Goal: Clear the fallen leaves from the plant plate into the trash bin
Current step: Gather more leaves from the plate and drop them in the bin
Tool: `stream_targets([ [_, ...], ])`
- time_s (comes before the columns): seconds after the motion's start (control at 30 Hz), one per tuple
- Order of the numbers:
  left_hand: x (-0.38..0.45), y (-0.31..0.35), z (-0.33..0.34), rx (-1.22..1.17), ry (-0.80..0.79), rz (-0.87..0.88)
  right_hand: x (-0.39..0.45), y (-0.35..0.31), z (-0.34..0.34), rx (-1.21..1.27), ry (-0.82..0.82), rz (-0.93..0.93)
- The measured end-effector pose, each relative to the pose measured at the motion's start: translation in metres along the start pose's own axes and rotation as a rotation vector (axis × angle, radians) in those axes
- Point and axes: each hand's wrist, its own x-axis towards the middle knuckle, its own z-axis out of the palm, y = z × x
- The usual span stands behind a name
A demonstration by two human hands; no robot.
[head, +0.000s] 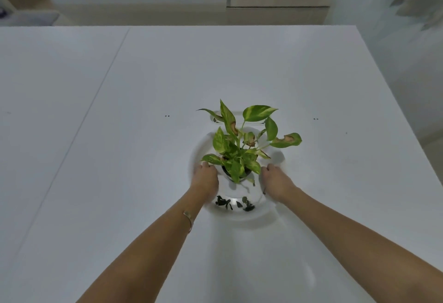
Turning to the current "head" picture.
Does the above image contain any person's left forearm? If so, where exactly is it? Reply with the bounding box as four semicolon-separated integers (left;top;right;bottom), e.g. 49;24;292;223
76;190;208;303

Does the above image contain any small black plant pot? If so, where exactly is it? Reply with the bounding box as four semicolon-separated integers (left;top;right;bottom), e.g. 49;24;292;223
220;160;252;180

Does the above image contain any person's right forearm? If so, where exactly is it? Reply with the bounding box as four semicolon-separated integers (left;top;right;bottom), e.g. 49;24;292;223
278;187;443;303

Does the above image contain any clear round glass bowl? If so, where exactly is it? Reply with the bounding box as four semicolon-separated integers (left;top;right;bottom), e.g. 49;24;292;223
188;110;286;223

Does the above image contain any grey-blue seat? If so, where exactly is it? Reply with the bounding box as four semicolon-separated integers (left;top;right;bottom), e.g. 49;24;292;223
0;0;60;27

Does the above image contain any person's right hand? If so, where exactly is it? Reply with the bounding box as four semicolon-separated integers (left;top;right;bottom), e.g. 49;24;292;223
259;163;298;205

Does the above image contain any green pothos plant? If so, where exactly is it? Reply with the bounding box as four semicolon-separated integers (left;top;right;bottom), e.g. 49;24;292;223
197;99;302;186

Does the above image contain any person's left hand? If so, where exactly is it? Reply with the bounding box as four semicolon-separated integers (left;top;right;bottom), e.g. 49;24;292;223
188;162;220;207

